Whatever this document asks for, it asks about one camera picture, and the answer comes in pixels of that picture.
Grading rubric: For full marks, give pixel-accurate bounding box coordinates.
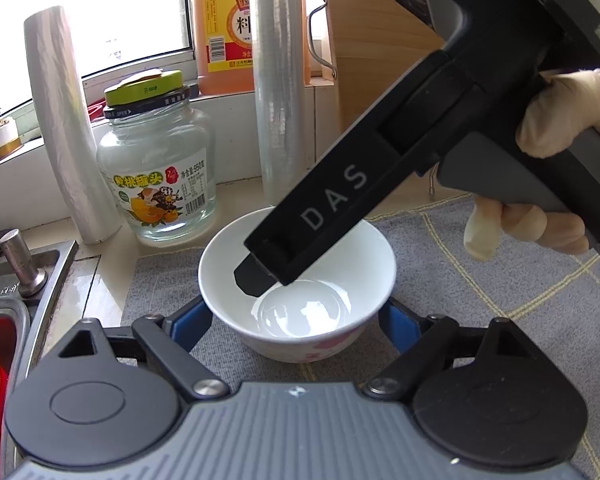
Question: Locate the white bowl with pink flowers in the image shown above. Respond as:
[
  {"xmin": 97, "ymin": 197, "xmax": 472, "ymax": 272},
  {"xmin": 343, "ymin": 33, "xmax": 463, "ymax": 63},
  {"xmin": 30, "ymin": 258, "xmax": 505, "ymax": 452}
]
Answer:
[{"xmin": 198, "ymin": 205, "xmax": 397, "ymax": 364}]

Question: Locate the glass jar with green lid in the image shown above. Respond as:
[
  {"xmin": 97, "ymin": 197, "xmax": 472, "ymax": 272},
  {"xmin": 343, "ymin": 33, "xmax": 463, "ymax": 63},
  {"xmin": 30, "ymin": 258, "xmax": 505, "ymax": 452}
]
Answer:
[{"xmin": 96, "ymin": 69, "xmax": 217, "ymax": 247}]

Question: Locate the grey checked towel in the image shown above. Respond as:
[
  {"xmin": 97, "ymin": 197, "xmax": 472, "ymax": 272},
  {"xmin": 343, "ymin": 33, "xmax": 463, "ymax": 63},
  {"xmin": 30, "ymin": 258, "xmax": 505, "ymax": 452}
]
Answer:
[{"xmin": 120, "ymin": 194, "xmax": 600, "ymax": 480}]

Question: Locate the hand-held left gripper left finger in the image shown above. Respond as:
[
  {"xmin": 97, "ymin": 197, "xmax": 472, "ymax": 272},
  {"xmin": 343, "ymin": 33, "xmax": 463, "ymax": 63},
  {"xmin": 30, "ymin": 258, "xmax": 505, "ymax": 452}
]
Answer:
[{"xmin": 57, "ymin": 297, "xmax": 229, "ymax": 403}]

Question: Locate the clear plastic wrap roll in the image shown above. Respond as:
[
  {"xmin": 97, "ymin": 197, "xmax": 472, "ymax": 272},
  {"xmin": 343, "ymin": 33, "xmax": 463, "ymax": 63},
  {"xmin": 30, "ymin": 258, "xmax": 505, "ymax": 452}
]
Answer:
[
  {"xmin": 247, "ymin": 0, "xmax": 309, "ymax": 207},
  {"xmin": 23, "ymin": 5, "xmax": 122, "ymax": 245}
]

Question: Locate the orange cooking wine jug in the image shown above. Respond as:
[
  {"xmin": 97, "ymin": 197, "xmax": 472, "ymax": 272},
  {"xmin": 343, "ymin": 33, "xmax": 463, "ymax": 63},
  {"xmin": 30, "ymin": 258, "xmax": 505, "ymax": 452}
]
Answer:
[{"xmin": 189, "ymin": 0, "xmax": 311, "ymax": 96}]

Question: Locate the steel sink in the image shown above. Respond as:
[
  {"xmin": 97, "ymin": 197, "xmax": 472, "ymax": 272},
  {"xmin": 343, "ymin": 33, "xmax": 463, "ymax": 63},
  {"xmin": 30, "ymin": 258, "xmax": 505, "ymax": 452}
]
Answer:
[{"xmin": 0, "ymin": 239, "xmax": 79, "ymax": 480}]

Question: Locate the window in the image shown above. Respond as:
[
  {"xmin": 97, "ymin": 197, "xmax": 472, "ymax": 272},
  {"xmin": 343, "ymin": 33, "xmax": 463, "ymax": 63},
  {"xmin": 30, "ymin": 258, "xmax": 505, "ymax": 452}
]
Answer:
[{"xmin": 0, "ymin": 0, "xmax": 207, "ymax": 127}]

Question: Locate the person's right hand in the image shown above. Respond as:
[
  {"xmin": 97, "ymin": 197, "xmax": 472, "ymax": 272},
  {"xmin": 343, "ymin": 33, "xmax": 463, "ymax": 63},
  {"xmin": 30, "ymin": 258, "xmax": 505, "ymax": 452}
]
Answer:
[{"xmin": 464, "ymin": 66, "xmax": 600, "ymax": 261}]

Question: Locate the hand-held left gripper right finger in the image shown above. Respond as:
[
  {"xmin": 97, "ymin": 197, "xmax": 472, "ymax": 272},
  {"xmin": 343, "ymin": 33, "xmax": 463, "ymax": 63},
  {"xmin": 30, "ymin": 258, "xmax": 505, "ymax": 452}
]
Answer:
[{"xmin": 365, "ymin": 299, "xmax": 535, "ymax": 402}]

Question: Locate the bamboo cutting board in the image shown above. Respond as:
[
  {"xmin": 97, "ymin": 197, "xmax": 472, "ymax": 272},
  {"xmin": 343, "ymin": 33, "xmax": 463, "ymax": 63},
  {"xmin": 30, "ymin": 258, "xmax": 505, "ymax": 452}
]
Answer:
[{"xmin": 307, "ymin": 0, "xmax": 447, "ymax": 87}]

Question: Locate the metal soap dispenser pump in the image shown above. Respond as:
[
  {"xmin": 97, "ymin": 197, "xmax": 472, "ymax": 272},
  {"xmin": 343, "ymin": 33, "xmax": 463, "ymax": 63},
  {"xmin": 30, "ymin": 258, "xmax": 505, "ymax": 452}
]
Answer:
[{"xmin": 0, "ymin": 228, "xmax": 49, "ymax": 299}]

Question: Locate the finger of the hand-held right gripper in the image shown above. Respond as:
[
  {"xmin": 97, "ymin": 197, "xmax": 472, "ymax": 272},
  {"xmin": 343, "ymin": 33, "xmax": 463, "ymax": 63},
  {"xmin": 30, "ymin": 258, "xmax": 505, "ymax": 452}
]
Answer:
[{"xmin": 234, "ymin": 252, "xmax": 283, "ymax": 298}]

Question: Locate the small potted plant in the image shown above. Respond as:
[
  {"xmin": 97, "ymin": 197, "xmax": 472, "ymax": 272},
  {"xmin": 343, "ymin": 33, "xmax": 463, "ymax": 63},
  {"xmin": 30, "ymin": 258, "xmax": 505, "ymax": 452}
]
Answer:
[{"xmin": 0, "ymin": 93, "xmax": 25, "ymax": 164}]

